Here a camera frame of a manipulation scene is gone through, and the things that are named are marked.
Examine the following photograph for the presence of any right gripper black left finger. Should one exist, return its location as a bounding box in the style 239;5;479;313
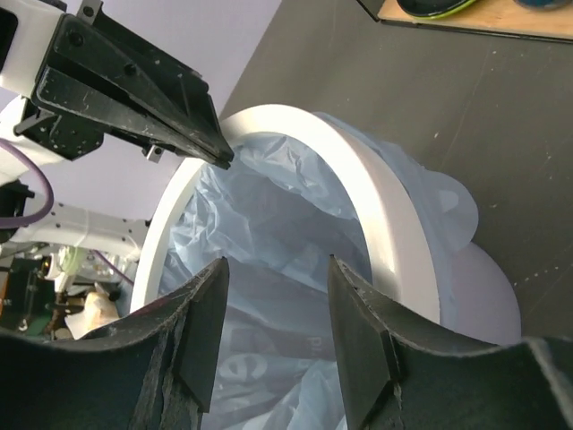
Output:
1;258;229;429

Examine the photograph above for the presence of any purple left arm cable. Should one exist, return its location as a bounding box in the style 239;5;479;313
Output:
0;137;56;228

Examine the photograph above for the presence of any black plate green rim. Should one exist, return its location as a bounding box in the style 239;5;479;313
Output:
397;0;475;20

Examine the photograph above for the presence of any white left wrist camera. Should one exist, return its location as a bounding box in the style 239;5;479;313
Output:
1;1;67;97

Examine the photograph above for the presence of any dark blue mug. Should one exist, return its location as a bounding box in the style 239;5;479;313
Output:
516;0;572;11

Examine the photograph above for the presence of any white trash bin rim ring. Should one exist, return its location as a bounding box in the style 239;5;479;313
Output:
128;103;442;323

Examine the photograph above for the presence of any black wire wooden shelf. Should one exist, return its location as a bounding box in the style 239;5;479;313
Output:
359;1;572;43

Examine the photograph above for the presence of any light blue trash bag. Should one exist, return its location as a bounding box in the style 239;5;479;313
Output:
158;111;480;430

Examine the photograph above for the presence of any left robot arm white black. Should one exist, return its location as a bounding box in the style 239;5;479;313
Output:
1;1;234;259

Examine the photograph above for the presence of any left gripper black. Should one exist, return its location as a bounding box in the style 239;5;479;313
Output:
13;11;234;168

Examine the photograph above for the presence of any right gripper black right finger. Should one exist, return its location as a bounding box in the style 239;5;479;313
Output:
328;258;572;429

